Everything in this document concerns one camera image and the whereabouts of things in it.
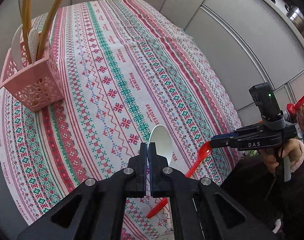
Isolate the metal pot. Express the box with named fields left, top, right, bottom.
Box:
left=283, top=4, right=304, bottom=28

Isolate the black cable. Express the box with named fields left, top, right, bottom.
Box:
left=265, top=140, right=284, bottom=201

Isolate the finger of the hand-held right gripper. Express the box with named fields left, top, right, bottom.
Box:
left=212, top=130, right=242, bottom=140
left=211, top=139, right=239, bottom=148

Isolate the person's dark clothing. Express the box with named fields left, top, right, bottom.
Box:
left=221, top=152, right=304, bottom=240

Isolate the red bag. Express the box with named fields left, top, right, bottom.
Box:
left=287, top=87, right=304, bottom=130

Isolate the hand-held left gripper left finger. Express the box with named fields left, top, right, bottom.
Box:
left=17, top=142, right=149, bottom=240

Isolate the white plastic spoon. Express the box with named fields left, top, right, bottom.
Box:
left=28, top=29, right=40, bottom=57
left=11, top=25, right=26, bottom=68
left=147, top=124, right=174, bottom=233

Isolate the pink perforated utensil holder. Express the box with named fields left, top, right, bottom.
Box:
left=0, top=39, right=63, bottom=112

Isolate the patterned red green tablecloth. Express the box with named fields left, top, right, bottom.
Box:
left=0, top=0, right=244, bottom=240

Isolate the person's right hand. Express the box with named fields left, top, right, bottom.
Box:
left=264, top=139, right=301, bottom=173

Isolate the person's right forearm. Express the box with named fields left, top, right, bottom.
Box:
left=290, top=139, right=304, bottom=180

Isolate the bamboo chopstick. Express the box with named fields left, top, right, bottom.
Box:
left=22, top=0, right=34, bottom=64
left=37, top=0, right=75, bottom=58

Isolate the red plastic spoon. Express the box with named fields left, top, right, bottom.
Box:
left=146, top=141, right=213, bottom=218

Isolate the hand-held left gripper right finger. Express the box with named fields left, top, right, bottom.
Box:
left=149, top=142, right=280, bottom=240

